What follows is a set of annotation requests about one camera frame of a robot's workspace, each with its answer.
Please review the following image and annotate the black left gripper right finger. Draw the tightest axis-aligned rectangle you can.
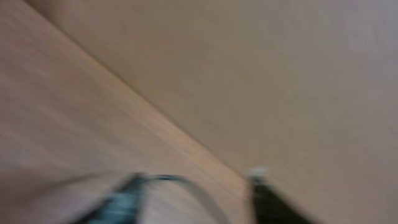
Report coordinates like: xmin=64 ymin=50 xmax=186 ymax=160
xmin=248 ymin=168 xmax=314 ymax=224

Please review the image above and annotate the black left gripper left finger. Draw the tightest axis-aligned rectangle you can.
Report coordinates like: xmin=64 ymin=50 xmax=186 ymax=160
xmin=73 ymin=174 xmax=146 ymax=224

